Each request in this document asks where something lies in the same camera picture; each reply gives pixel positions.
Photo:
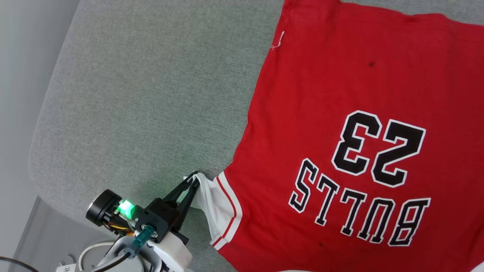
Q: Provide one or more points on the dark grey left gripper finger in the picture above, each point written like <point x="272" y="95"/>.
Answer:
<point x="189" y="202"/>
<point x="181" y="186"/>

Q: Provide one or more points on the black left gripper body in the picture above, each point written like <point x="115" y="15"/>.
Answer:
<point x="164" y="210"/>

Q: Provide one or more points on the white left camera mount bracket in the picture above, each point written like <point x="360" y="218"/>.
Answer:
<point x="172" y="254"/>

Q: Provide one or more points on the red Bulls 23 basketball jersey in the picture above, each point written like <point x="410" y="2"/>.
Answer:
<point x="340" y="75"/>

